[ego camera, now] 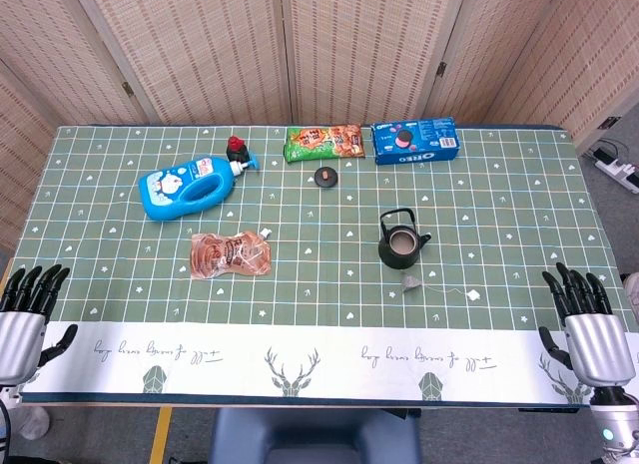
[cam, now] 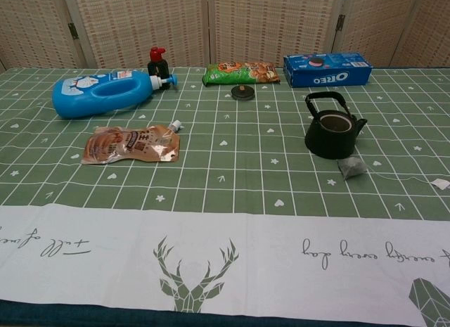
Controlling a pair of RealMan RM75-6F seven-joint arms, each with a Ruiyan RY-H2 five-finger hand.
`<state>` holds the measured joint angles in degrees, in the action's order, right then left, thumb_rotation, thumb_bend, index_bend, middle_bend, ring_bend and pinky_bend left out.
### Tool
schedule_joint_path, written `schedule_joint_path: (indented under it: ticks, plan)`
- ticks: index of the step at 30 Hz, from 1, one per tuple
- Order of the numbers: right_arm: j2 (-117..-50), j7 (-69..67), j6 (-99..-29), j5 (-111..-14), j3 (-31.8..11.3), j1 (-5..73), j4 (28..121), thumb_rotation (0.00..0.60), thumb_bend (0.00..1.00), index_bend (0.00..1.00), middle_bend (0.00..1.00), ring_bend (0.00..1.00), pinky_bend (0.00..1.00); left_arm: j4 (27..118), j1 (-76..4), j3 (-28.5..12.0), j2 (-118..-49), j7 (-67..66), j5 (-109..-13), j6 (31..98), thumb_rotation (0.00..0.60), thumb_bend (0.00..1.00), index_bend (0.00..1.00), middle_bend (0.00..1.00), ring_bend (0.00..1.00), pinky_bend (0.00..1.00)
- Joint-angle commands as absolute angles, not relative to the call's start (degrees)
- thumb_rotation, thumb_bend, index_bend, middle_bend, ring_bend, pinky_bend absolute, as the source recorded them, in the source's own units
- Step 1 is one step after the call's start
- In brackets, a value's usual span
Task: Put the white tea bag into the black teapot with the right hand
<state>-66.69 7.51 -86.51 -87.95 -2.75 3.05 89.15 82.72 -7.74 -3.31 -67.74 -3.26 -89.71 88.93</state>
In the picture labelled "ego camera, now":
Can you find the green snack packet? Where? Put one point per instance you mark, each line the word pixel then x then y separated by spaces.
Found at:
pixel 319 142

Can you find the woven folding screen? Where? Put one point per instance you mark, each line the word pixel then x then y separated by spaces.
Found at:
pixel 224 50

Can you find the black cast iron teapot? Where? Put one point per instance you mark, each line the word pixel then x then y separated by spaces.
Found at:
pixel 394 257

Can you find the small black bottle red cap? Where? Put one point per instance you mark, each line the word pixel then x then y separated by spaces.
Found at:
pixel 236 149

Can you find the green checked tablecloth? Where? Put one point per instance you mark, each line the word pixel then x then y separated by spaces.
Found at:
pixel 319 304

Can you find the white sneaker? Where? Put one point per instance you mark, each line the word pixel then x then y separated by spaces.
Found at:
pixel 35 423

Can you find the black teapot lid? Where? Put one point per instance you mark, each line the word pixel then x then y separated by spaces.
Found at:
pixel 325 176

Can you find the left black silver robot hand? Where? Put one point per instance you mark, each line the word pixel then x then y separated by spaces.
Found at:
pixel 17 339

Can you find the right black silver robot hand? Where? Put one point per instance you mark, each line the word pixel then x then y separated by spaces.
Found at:
pixel 596 346

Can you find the white power strip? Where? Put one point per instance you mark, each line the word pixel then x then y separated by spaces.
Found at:
pixel 619 172

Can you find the blue detergent bottle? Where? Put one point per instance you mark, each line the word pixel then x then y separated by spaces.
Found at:
pixel 167 194

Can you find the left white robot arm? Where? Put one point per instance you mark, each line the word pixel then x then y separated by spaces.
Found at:
pixel 6 396

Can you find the brown spout pouch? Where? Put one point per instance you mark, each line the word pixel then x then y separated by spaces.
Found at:
pixel 227 254

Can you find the blue Oreo cookie box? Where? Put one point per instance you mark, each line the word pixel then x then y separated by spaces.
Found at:
pixel 414 142

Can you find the blue chair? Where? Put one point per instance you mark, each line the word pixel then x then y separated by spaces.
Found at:
pixel 314 436

